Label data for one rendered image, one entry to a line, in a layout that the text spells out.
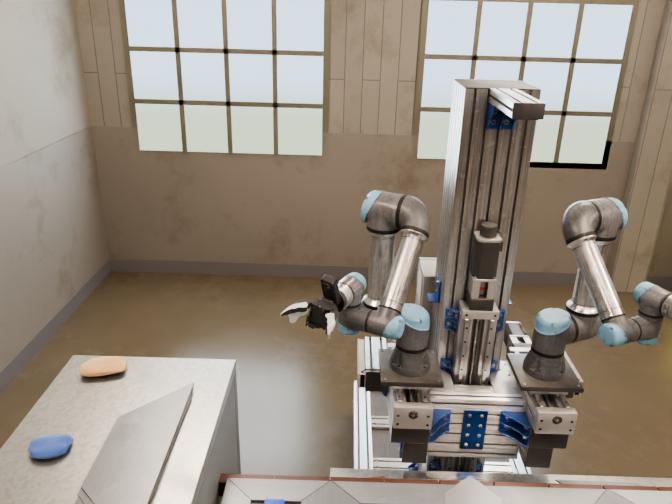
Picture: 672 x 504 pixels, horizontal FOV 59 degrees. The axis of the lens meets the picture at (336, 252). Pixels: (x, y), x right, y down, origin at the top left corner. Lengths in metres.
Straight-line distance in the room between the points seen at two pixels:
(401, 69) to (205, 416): 3.52
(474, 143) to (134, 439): 1.43
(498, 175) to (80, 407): 1.59
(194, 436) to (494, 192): 1.28
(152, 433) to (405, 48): 3.70
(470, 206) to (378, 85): 2.86
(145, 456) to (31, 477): 0.30
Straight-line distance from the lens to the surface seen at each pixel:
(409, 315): 2.13
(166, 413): 2.01
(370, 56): 4.89
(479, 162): 2.13
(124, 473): 1.83
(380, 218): 2.01
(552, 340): 2.25
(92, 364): 2.29
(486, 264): 2.17
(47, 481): 1.91
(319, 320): 1.75
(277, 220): 5.20
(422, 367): 2.22
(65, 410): 2.16
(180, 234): 5.42
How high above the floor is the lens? 2.27
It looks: 23 degrees down
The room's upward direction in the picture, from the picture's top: 1 degrees clockwise
